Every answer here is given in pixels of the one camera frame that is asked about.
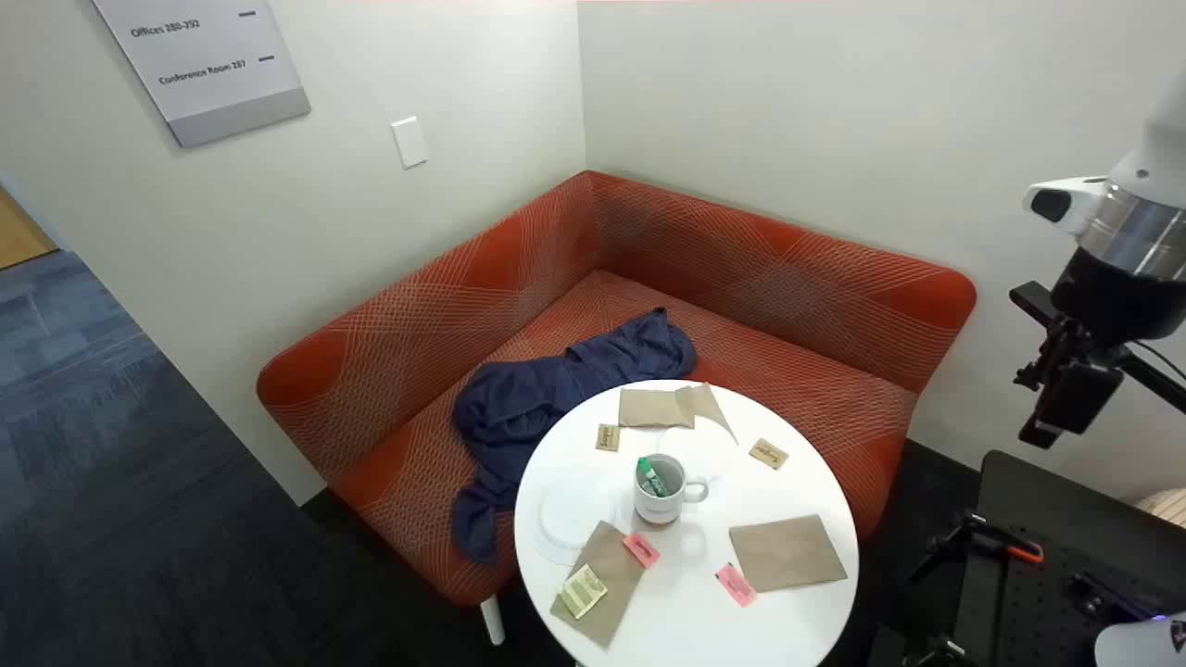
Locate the pink sweetener packet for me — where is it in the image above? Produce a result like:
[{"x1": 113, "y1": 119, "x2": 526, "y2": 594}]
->
[
  {"x1": 712, "y1": 560, "x2": 760, "y2": 610},
  {"x1": 620, "y1": 529, "x2": 664, "y2": 574}
]

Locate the round white table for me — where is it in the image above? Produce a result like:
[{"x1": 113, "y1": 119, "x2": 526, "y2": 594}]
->
[{"x1": 511, "y1": 377, "x2": 863, "y2": 667}]

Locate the blue cloth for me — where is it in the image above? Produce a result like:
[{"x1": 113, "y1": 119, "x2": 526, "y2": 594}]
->
[{"x1": 449, "y1": 307, "x2": 704, "y2": 571}]

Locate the black clamp stand orange handle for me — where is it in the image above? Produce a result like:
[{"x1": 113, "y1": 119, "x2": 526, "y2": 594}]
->
[{"x1": 904, "y1": 507, "x2": 1050, "y2": 667}]

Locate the white and brown mug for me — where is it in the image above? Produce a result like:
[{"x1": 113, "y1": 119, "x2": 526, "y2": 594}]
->
[{"x1": 628, "y1": 447, "x2": 716, "y2": 533}]

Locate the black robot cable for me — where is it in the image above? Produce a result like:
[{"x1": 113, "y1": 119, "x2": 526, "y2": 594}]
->
[{"x1": 1121, "y1": 334, "x2": 1186, "y2": 381}]

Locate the grey wall sign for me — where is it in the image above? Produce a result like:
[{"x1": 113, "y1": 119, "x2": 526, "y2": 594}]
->
[{"x1": 85, "y1": 0, "x2": 316, "y2": 153}]

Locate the orange patterned sofa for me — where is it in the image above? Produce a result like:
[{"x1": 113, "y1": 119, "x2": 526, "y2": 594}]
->
[{"x1": 256, "y1": 166, "x2": 983, "y2": 648}]

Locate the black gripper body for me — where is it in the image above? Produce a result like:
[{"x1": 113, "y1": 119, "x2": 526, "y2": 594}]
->
[{"x1": 1010, "y1": 245, "x2": 1186, "y2": 450}]

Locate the white light switch plate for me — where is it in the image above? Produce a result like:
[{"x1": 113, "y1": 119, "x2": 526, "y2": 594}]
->
[{"x1": 387, "y1": 109, "x2": 433, "y2": 174}]

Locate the wrist mounted camera box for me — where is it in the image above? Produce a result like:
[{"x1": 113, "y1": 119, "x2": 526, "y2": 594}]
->
[{"x1": 1004, "y1": 279, "x2": 1186, "y2": 418}]

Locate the wooden door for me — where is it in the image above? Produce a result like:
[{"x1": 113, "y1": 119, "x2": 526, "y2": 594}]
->
[{"x1": 0, "y1": 180, "x2": 57, "y2": 272}]

